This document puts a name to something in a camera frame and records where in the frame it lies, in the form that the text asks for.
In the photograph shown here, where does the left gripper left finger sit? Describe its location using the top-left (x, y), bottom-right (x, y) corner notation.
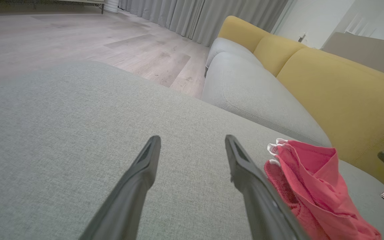
top-left (78, 135), bottom-right (162, 240)

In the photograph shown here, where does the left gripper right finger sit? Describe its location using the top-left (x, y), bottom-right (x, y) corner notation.
top-left (224, 134), bottom-right (309, 240)

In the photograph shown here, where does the red mesh shorts white trim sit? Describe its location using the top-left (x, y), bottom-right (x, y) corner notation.
top-left (264, 138), bottom-right (383, 240)

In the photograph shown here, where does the yellow sofa back cushion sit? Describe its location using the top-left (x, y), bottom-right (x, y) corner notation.
top-left (276, 47), bottom-right (384, 188)
top-left (253, 33), bottom-right (308, 77)
top-left (218, 15), bottom-right (271, 53)

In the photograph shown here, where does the grey ottoman cushion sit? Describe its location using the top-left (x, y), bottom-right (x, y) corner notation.
top-left (0, 60), bottom-right (384, 240)

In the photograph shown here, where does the grey sofa seat cushion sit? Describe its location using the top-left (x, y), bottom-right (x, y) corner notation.
top-left (201, 52), bottom-right (333, 148)
top-left (205, 37), bottom-right (264, 78)

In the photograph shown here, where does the grey-brown upholstered panel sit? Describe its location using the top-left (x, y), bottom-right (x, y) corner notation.
top-left (322, 32), bottom-right (384, 81)

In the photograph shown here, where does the white ribbed round appliance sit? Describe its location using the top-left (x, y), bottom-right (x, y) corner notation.
top-left (104, 0), bottom-right (120, 14)

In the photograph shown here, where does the grey curtain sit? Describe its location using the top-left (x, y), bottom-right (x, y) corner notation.
top-left (118, 0), bottom-right (289, 47)

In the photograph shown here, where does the low cabinet with dark legs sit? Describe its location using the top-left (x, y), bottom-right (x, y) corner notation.
top-left (0, 0), bottom-right (106, 15)

